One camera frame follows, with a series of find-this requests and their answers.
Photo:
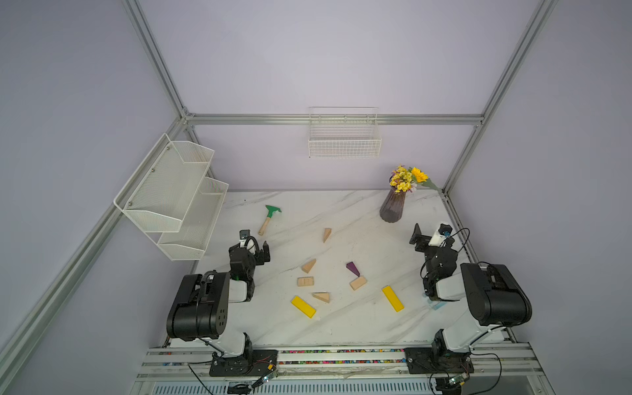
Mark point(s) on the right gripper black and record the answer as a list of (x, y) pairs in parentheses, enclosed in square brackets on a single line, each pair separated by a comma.
[(427, 243)]

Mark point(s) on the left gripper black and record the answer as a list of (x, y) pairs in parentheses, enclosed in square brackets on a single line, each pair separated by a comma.
[(258, 254)]

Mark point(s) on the wooden triangle block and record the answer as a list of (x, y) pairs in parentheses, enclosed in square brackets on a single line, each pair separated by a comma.
[(327, 234), (307, 267), (322, 296)]

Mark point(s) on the wooden rectangular block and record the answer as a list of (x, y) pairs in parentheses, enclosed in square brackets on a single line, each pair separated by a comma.
[(358, 283), (305, 281)]

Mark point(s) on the purple triangle block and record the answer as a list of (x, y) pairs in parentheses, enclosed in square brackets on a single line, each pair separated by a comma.
[(352, 268)]

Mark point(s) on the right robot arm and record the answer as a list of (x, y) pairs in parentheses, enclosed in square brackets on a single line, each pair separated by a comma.
[(494, 298)]

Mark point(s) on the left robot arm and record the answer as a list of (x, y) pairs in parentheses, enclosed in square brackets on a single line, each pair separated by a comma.
[(200, 310)]

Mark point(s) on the yellow block right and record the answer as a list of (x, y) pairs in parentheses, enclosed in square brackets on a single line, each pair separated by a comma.
[(393, 299)]

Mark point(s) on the yellow block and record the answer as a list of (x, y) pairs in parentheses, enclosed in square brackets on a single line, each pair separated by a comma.
[(305, 308), (393, 299)]

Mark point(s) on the yellow block left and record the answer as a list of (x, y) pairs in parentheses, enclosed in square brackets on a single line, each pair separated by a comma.
[(305, 308)]

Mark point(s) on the dark ribbed vase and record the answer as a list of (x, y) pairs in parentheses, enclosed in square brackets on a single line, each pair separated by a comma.
[(391, 210)]

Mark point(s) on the yellow flower bouquet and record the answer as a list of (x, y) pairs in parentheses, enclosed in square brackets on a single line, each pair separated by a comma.
[(405, 180)]

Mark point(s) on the white two-tier mesh shelf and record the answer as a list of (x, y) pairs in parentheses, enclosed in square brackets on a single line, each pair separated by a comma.
[(173, 199)]

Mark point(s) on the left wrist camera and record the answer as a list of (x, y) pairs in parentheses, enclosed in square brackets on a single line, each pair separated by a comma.
[(245, 236)]

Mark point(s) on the green toy hammer wooden handle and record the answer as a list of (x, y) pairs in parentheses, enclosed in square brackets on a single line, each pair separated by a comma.
[(271, 211)]

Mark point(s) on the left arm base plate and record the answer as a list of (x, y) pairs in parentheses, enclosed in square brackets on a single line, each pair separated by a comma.
[(243, 364)]

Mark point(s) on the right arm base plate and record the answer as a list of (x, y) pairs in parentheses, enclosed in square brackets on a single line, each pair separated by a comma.
[(438, 361)]

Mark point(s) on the aluminium front rail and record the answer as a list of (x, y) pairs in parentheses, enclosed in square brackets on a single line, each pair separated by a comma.
[(502, 368)]

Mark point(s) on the white wire wall basket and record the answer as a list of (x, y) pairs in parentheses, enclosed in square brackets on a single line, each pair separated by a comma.
[(344, 132)]

